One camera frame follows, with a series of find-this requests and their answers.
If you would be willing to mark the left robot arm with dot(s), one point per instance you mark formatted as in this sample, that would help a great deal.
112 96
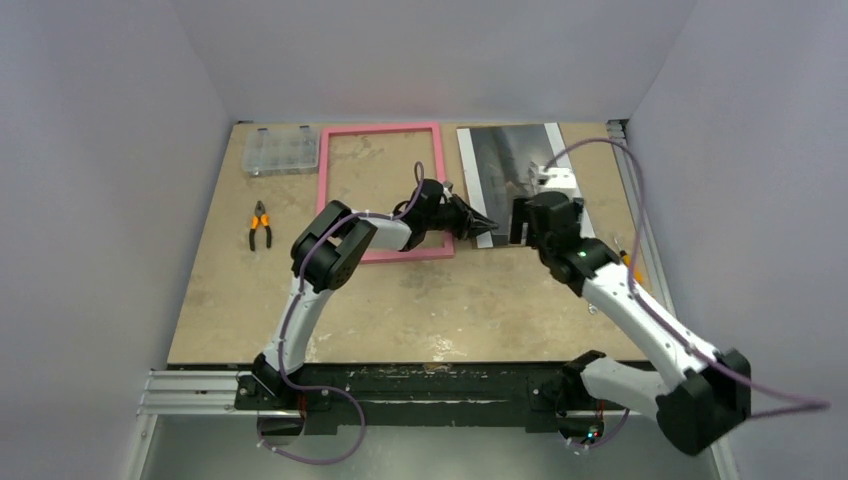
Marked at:
327 253

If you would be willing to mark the black white photo print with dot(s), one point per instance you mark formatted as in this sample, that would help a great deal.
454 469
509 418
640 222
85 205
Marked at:
495 161

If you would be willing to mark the clear plastic screw organizer box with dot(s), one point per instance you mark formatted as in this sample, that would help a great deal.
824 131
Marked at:
281 152

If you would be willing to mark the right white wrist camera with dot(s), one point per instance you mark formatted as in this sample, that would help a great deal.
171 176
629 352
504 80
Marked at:
558 179

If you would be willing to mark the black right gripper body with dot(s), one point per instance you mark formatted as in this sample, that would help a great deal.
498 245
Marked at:
525 220

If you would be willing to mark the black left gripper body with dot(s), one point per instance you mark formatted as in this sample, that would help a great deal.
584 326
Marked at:
454 217

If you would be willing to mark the orange handled screwdriver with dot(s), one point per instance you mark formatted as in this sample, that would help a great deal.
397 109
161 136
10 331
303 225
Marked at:
627 259

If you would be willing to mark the orange black pliers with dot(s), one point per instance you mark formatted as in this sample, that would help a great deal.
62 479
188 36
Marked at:
260 219

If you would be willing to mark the pink photo frame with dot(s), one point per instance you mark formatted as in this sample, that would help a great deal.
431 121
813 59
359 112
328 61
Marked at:
372 166

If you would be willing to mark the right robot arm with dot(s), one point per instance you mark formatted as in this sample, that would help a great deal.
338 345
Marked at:
696 393

